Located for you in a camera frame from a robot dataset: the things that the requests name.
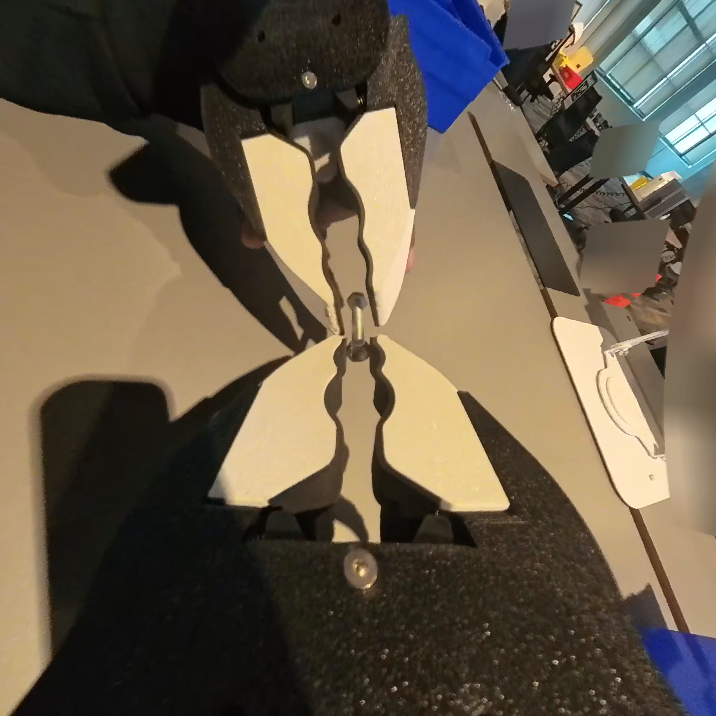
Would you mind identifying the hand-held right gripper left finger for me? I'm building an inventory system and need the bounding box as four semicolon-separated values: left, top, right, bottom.
207;335;350;510

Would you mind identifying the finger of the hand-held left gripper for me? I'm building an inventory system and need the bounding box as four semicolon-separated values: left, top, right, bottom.
241;134;344;336
337;105;419;327

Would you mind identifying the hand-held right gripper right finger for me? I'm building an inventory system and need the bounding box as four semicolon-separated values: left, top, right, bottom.
369;333;512;514

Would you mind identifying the steel bolt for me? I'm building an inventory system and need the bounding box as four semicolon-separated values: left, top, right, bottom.
346;310;370;361

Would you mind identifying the blue storage bin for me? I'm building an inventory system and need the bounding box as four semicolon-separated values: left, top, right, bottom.
387;0;511;134

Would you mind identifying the person's left forearm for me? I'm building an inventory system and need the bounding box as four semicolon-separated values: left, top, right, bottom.
0;0;247;152

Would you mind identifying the black desk panel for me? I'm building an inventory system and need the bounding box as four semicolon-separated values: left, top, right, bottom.
491;159;581;297

